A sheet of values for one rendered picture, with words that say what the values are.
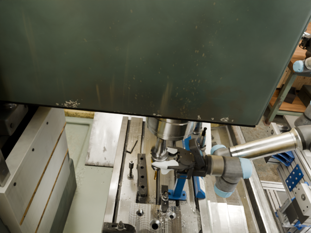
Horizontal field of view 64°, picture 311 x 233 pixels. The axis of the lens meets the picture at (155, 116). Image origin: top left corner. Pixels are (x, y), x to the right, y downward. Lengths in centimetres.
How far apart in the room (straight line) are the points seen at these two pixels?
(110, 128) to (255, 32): 148
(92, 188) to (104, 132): 42
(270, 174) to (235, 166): 204
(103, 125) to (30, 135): 105
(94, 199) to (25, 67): 117
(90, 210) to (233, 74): 126
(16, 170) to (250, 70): 66
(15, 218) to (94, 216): 77
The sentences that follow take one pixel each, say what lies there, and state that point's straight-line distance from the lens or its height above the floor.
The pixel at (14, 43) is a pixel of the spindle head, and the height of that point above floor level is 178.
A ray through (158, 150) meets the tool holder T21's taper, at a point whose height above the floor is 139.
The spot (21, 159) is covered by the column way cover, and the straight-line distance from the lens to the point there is 84.
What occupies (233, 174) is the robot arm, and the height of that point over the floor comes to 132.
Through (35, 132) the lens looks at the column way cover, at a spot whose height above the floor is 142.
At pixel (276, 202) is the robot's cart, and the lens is 247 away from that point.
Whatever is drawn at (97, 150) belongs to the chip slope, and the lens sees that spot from 182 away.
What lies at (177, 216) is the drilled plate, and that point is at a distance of 119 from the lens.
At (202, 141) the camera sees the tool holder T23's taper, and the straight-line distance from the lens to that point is 111.
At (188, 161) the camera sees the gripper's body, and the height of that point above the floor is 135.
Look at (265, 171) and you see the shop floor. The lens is 299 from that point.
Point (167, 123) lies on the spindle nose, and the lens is 70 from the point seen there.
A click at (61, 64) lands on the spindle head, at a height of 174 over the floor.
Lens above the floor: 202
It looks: 39 degrees down
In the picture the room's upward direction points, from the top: 8 degrees clockwise
